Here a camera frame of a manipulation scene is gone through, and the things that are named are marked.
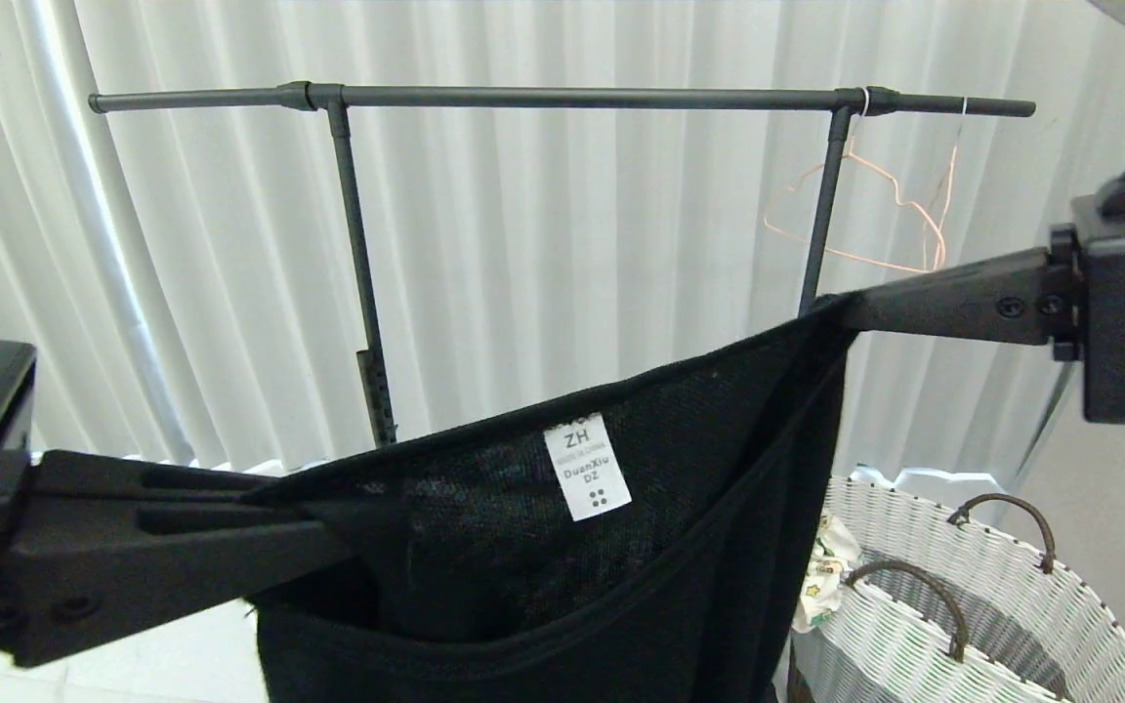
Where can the cream printed garment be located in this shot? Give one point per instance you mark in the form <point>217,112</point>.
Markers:
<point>821,586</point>

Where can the black garment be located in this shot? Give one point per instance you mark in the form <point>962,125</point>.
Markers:
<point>699,547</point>

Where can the white laundry basket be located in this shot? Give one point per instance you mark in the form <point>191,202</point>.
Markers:
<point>914,547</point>

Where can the black clothes rack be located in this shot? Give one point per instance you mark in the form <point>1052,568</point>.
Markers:
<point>562,98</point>

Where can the white curtain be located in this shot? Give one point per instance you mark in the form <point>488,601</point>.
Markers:
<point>572,244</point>

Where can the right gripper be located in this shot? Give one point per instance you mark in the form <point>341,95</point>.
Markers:
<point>1124,312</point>

